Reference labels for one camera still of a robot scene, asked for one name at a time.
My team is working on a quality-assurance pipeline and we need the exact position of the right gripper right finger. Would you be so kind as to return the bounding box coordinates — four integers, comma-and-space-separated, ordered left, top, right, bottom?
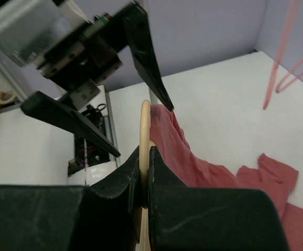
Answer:
148, 146, 289, 250

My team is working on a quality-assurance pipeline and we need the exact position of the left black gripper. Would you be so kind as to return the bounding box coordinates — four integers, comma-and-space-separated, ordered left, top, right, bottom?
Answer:
20, 3, 174, 157

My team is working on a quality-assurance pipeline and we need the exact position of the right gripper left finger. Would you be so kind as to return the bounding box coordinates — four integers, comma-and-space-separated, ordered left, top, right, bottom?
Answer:
0, 150, 142, 250

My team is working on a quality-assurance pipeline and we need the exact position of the red t shirt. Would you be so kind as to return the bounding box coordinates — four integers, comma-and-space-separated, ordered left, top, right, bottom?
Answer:
150, 105, 303, 250

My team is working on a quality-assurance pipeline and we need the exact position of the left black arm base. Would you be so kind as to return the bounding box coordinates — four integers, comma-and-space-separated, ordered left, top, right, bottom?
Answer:
68, 103, 113, 177

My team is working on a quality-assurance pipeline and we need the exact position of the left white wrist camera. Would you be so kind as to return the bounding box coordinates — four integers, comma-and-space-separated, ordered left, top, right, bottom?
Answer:
0, 0, 87, 67

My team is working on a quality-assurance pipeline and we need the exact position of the pink wire hanger far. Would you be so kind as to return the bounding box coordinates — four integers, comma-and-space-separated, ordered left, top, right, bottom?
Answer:
275, 58, 303, 93

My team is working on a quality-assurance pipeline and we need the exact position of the pink wire hanger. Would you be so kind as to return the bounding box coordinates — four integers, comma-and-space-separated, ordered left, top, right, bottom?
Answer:
275, 58, 303, 93
263, 0, 300, 110

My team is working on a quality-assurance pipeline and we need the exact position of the pink wire hanger near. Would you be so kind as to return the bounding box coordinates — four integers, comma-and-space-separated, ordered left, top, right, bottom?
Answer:
263, 0, 300, 110

